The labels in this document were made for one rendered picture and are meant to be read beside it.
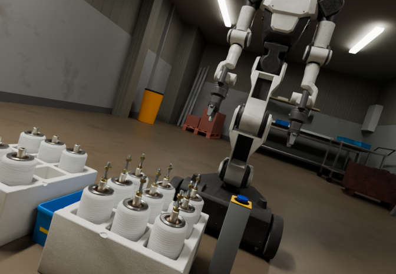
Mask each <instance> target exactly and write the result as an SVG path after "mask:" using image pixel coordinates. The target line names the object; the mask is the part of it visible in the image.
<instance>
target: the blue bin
mask: <svg viewBox="0 0 396 274"><path fill-rule="evenodd" d="M82 193H83V190H81V191H78V192H75V193H72V194H69V195H66V196H62V197H59V198H57V199H54V200H50V201H48V202H45V203H41V204H39V205H38V208H37V210H38V214H37V219H36V223H35V228H34V233H33V236H32V240H33V241H34V242H36V243H37V244H39V245H41V246H43V247H44V246H45V242H46V239H47V235H48V231H49V229H50V225H51V221H52V217H53V214H54V212H55V211H57V210H59V209H63V208H65V207H67V206H69V205H71V204H74V203H76V202H79V201H80V200H81V196H82Z"/></svg>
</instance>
